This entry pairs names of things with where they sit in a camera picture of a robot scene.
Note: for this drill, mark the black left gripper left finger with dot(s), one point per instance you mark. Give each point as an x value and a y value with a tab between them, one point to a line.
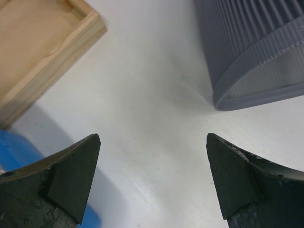
52	192

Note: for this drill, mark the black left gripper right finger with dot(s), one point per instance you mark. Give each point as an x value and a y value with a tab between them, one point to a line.
254	192

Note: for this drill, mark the grey slotted laundry basket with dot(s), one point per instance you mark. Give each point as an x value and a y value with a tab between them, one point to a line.
254	50

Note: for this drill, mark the blue plastic tub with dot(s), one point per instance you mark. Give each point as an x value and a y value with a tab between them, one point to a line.
16	151

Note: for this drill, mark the wooden frame tray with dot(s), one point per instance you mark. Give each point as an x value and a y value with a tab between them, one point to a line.
39	41

